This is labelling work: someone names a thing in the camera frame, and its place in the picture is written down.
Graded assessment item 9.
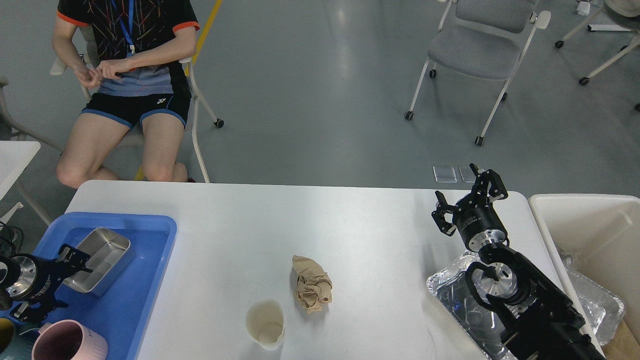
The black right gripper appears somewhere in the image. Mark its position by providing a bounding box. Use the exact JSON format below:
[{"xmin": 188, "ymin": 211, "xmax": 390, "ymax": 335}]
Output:
[{"xmin": 431, "ymin": 162, "xmax": 509, "ymax": 252}]

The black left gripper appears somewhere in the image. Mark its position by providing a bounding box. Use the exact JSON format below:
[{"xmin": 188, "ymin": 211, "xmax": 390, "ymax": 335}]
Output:
[{"xmin": 6, "ymin": 243, "xmax": 93, "ymax": 322}]

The pink ribbed mug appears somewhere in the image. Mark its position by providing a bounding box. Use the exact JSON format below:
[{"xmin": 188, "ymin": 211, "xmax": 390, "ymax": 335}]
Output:
[{"xmin": 30, "ymin": 319, "xmax": 109, "ymax": 360}]

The stainless steel square tray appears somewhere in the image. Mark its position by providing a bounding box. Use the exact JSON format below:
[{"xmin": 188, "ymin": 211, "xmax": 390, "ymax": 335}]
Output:
[{"xmin": 63, "ymin": 227, "xmax": 135, "ymax": 297}]

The aluminium foil tray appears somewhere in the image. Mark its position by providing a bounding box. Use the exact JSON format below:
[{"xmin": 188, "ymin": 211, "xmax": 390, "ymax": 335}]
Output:
[{"xmin": 426, "ymin": 251, "xmax": 516, "ymax": 360}]

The white paper cup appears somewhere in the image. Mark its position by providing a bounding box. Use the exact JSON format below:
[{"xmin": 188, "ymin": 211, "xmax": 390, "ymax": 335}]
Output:
[{"xmin": 245, "ymin": 298, "xmax": 286, "ymax": 351}]

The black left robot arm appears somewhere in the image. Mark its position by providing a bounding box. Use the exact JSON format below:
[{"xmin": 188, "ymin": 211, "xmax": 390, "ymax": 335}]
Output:
[{"xmin": 1, "ymin": 243, "xmax": 92, "ymax": 322}]

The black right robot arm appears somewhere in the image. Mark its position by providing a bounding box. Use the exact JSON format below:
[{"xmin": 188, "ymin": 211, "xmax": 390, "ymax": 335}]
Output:
[{"xmin": 432, "ymin": 163, "xmax": 604, "ymax": 360}]

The floor socket plate right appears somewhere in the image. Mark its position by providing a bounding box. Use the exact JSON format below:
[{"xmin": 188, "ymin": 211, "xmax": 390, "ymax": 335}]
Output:
[{"xmin": 458, "ymin": 163, "xmax": 483, "ymax": 183}]

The floor socket plate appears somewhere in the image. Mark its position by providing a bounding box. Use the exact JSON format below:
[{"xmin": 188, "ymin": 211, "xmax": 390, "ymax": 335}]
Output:
[
  {"xmin": 458, "ymin": 163, "xmax": 483, "ymax": 183},
  {"xmin": 432, "ymin": 166, "xmax": 458, "ymax": 183}
]

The floor socket plate left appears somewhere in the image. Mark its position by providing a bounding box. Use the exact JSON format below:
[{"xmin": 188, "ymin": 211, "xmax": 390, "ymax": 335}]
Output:
[{"xmin": 432, "ymin": 166, "xmax": 458, "ymax": 183}]

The dark teal mug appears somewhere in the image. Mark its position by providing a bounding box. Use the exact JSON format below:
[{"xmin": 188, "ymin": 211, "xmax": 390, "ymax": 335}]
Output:
[{"xmin": 0, "ymin": 317, "xmax": 42, "ymax": 360}]

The blue plastic tray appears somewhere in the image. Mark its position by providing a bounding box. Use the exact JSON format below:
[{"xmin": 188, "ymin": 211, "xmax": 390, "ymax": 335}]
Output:
[{"xmin": 34, "ymin": 212, "xmax": 178, "ymax": 360}]

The white side table left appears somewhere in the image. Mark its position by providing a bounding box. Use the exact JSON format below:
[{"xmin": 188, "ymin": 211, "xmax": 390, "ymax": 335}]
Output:
[{"xmin": 0, "ymin": 140, "xmax": 53, "ymax": 226}]

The beige plastic bin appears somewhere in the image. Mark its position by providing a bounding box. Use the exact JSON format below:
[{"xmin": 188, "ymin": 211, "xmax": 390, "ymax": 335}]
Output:
[{"xmin": 528, "ymin": 194, "xmax": 640, "ymax": 338}]

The grey chair right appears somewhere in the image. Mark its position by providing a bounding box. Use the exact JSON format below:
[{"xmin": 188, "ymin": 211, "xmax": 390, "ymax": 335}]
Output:
[{"xmin": 404, "ymin": 0, "xmax": 552, "ymax": 147}]

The grey chair behind person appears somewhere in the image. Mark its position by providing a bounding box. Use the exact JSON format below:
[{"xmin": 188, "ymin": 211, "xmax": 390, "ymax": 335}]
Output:
[{"xmin": 49, "ymin": 0, "xmax": 226, "ymax": 184}]

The crumpled brown paper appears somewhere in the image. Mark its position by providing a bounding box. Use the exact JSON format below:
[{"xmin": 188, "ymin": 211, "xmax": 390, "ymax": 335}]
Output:
[{"xmin": 292, "ymin": 255, "xmax": 333, "ymax": 314}]

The white chair far right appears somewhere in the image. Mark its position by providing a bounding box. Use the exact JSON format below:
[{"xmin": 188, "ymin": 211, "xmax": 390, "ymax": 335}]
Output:
[{"xmin": 554, "ymin": 0, "xmax": 640, "ymax": 86}]

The person in black shirt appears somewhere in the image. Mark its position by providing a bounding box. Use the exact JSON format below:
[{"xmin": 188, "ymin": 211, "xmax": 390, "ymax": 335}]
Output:
[{"xmin": 52, "ymin": 0, "xmax": 200, "ymax": 189}]

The black cables left edge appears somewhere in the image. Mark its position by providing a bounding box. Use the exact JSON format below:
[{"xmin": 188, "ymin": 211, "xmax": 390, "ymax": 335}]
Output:
[{"xmin": 0, "ymin": 223, "xmax": 25, "ymax": 261}]

